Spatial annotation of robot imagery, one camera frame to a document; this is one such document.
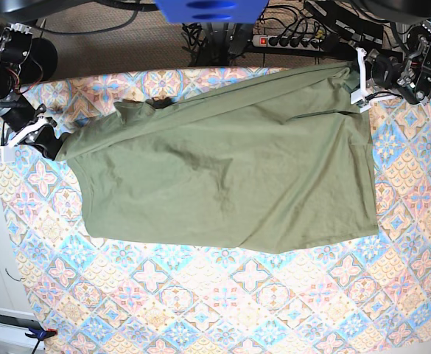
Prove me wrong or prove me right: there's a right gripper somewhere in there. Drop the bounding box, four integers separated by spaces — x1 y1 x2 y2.
0 95 71 159

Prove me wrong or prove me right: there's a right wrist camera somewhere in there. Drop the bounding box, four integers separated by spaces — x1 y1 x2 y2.
0 145 15 164

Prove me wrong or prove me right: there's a black round stool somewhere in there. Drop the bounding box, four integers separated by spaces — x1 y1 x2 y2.
21 38 58 84

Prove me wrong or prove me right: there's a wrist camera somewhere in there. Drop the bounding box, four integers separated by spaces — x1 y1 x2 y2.
0 145 15 164
350 89 371 113

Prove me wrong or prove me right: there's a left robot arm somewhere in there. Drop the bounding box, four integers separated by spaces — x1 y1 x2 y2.
350 1 431 111

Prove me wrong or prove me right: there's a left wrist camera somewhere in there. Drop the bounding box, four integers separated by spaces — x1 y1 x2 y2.
350 89 371 113

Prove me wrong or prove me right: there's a blue orange clamp lower left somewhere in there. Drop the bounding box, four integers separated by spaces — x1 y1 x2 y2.
25 327 57 341

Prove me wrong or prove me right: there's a patterned tile tablecloth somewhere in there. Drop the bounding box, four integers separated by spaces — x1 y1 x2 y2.
0 66 431 354

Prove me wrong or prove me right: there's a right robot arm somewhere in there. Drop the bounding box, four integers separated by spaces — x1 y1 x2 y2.
0 1 82 163

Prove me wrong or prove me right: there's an olive green t-shirt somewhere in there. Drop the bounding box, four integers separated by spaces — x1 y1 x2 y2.
57 64 378 254

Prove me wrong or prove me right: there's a power strip with red switch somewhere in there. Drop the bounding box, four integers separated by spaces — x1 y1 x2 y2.
251 35 321 51

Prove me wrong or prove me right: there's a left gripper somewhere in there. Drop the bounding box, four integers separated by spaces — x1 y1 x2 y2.
342 47 402 100

